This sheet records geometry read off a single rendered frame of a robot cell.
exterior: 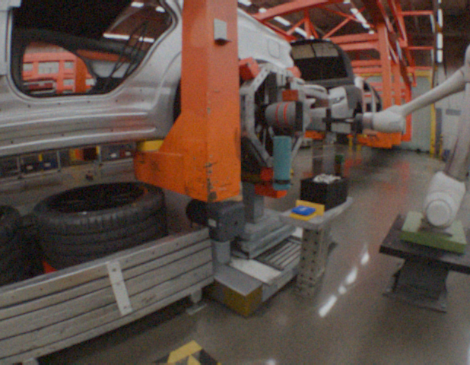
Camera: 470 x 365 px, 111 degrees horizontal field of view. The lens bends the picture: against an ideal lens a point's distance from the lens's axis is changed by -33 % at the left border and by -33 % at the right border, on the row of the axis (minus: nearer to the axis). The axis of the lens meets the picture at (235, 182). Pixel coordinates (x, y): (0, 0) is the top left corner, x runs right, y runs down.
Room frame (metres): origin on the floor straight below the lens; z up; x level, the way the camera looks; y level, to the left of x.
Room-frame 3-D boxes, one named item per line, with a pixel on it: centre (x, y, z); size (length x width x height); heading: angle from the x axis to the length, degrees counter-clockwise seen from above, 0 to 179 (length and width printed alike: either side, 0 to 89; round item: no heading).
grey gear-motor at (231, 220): (1.26, 0.15, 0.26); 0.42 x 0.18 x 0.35; 46
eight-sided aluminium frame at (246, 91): (1.33, -0.23, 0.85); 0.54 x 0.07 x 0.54; 136
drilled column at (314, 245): (0.95, -0.36, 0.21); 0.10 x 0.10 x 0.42; 46
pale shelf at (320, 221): (0.97, -0.38, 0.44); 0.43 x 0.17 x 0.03; 136
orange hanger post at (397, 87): (5.50, -4.00, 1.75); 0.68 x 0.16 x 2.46; 46
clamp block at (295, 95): (1.06, -0.26, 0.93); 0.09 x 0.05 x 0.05; 46
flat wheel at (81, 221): (0.98, 0.65, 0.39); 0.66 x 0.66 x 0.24
